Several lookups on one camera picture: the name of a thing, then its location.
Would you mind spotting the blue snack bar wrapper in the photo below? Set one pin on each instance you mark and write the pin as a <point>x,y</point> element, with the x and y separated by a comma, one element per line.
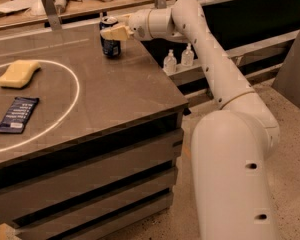
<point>18,115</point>

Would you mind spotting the left clear sanitizer bottle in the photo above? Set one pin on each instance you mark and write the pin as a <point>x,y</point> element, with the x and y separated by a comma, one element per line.
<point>170,62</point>

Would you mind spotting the left metal bracket post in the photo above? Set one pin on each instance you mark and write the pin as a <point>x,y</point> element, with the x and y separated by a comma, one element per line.
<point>53,18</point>

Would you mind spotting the white paper sheet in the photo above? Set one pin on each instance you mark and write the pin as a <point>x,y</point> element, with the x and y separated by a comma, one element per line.
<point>34,6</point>

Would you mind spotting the grey slatted table base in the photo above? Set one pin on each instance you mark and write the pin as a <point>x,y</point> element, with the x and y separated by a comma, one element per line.
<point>88,176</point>

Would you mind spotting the right clear sanitizer bottle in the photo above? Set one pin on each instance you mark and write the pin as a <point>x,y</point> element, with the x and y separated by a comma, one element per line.
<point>187,56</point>

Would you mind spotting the yellow sponge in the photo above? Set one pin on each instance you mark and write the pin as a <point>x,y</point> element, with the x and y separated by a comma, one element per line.
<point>19,73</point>

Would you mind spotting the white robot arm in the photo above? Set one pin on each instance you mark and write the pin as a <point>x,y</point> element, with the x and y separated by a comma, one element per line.
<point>229,145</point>

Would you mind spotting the clear sanitizer bottle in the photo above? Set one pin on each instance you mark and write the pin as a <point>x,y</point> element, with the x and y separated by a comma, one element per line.
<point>187,56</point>
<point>170,62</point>

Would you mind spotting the blue pepsi can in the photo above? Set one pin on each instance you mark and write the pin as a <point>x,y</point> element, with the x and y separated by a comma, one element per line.
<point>110,48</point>

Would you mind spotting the metal rail shelf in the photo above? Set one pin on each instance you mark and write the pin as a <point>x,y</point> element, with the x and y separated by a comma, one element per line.
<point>241,56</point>

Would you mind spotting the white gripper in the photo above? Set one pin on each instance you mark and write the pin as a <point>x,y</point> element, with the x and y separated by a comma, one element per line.
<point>139,23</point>

